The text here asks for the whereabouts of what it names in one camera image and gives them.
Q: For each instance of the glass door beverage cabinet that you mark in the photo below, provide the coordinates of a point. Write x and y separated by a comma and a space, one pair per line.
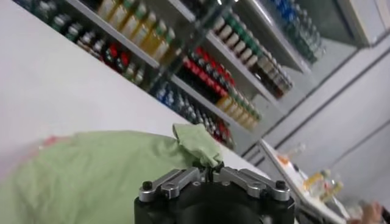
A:
122, 39

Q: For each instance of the clear cup orange contents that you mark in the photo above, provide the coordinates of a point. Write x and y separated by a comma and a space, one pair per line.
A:
281, 159

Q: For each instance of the light green printed t-shirt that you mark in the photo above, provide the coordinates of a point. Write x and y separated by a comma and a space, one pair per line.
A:
91, 170

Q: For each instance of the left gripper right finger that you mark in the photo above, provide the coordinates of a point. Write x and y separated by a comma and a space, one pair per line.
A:
253, 184

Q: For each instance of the yellow drink bottle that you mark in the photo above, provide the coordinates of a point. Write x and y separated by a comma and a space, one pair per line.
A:
333, 191
315, 181

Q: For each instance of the clear bottle white cap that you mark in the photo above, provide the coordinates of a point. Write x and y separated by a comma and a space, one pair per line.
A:
296, 149

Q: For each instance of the beverage shelf with bottles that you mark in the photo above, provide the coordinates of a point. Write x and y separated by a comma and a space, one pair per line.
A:
243, 73

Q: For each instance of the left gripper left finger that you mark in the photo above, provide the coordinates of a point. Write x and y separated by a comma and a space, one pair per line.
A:
176, 182

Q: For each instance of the white side table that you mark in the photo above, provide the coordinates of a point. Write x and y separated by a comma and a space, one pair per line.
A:
292, 182

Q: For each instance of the bystander bare hand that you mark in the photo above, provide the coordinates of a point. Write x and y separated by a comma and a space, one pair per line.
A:
367, 214

